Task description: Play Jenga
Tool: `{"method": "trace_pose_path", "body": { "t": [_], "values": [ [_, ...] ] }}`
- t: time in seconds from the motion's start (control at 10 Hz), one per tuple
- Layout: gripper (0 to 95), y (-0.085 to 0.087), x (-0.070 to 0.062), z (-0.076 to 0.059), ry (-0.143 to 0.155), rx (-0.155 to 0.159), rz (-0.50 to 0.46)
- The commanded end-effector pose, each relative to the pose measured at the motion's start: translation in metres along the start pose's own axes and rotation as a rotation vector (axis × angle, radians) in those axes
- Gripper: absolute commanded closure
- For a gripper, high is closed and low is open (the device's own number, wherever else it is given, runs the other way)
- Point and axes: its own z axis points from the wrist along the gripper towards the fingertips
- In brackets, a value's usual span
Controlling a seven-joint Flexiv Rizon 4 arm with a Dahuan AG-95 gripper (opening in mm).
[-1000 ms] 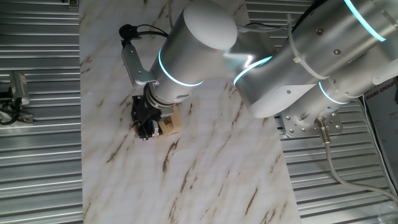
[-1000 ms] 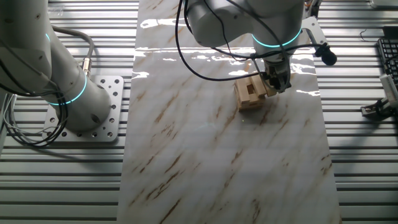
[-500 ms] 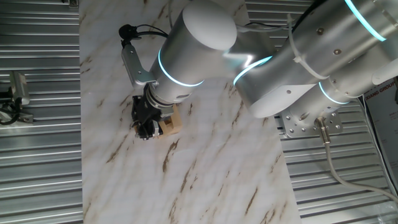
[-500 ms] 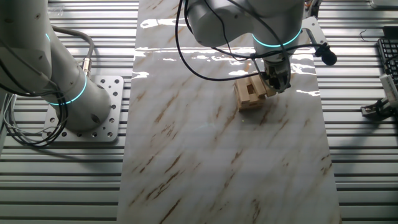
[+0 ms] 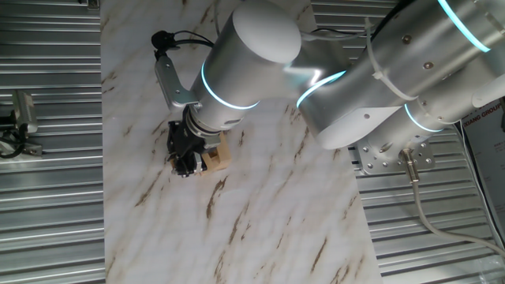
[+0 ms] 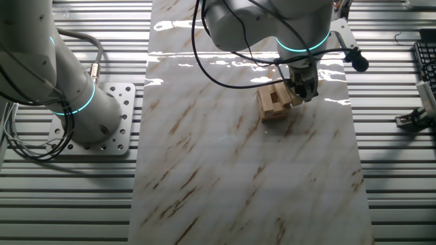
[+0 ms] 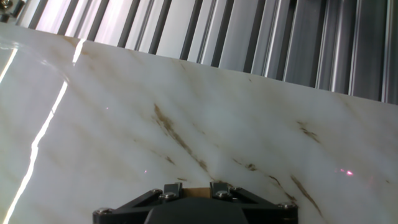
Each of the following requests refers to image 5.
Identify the small metal corner bracket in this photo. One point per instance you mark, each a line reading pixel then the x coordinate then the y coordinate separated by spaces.
pixel 93 4

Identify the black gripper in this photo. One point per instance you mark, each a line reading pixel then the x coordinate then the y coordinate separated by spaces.
pixel 187 140

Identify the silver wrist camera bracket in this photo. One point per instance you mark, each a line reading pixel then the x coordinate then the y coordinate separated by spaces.
pixel 171 87

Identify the white marble pattern mat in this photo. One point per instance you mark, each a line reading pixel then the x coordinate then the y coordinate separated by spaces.
pixel 276 217

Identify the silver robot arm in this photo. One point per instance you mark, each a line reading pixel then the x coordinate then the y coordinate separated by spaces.
pixel 375 67

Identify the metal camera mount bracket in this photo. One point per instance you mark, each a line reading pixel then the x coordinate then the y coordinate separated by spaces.
pixel 31 150

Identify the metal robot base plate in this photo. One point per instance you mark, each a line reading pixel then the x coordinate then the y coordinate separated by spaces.
pixel 369 159

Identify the white printed poster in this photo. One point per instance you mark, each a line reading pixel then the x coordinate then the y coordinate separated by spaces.
pixel 487 158

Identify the silver depth camera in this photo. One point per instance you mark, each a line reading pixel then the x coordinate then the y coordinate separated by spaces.
pixel 24 110

